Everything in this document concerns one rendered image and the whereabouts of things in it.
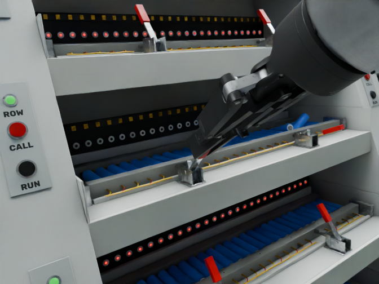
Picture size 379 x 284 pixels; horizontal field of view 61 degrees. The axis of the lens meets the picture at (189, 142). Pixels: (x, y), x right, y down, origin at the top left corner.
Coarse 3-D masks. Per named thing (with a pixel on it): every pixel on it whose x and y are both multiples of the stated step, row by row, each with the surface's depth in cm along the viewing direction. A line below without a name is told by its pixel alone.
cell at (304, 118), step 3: (303, 114) 69; (306, 114) 69; (300, 117) 69; (303, 117) 69; (306, 117) 69; (297, 120) 69; (300, 120) 68; (303, 120) 68; (306, 120) 69; (294, 123) 68; (297, 123) 68; (300, 123) 68; (303, 123) 69; (294, 126) 68; (297, 126) 68; (300, 126) 68
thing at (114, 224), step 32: (352, 128) 71; (96, 160) 55; (256, 160) 55; (288, 160) 54; (320, 160) 59; (160, 192) 44; (192, 192) 44; (224, 192) 47; (256, 192) 51; (96, 224) 37; (128, 224) 39; (160, 224) 41; (96, 256) 37
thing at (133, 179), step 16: (304, 128) 65; (320, 128) 68; (240, 144) 57; (256, 144) 58; (272, 144) 60; (288, 144) 60; (176, 160) 50; (192, 160) 51; (208, 160) 52; (224, 160) 54; (112, 176) 45; (128, 176) 45; (144, 176) 46; (160, 176) 48; (96, 192) 43; (112, 192) 44
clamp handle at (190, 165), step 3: (207, 153) 42; (201, 156) 42; (204, 156) 43; (195, 159) 44; (198, 159) 43; (201, 159) 44; (186, 162) 46; (189, 162) 46; (195, 162) 44; (198, 162) 44; (189, 165) 46; (192, 165) 44; (195, 165) 45; (189, 168) 45; (192, 168) 45; (195, 168) 46
